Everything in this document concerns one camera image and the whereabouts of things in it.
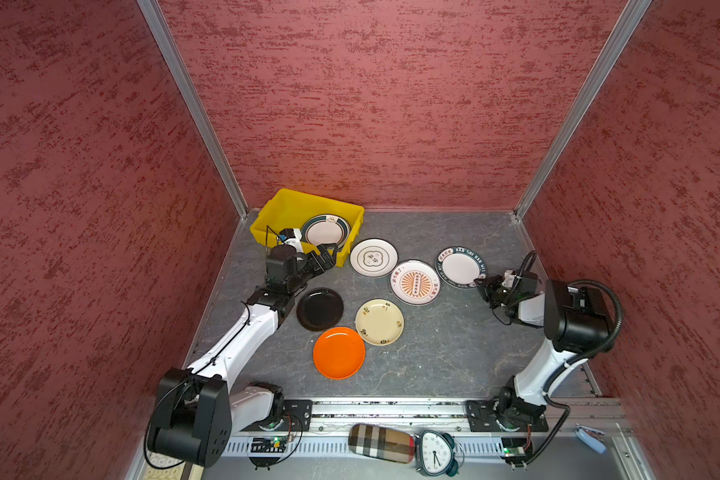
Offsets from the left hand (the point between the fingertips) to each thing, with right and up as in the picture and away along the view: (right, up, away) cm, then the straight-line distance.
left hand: (328, 255), depth 83 cm
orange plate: (+3, -28, +1) cm, 29 cm away
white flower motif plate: (+14, -2, +23) cm, 27 cm away
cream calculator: (-27, -48, -18) cm, 58 cm away
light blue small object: (+66, -44, -13) cm, 80 cm away
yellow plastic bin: (-24, +17, +37) cm, 47 cm away
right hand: (+46, -10, +16) cm, 50 cm away
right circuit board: (+47, -46, -12) cm, 67 cm away
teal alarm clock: (+27, -44, -18) cm, 55 cm away
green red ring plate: (-5, +9, +30) cm, 32 cm away
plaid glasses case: (+15, -43, -15) cm, 48 cm away
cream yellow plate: (+15, -22, +9) cm, 28 cm away
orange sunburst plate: (+28, -10, +17) cm, 34 cm away
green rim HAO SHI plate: (+44, -5, +20) cm, 49 cm away
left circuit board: (-12, -45, -13) cm, 48 cm away
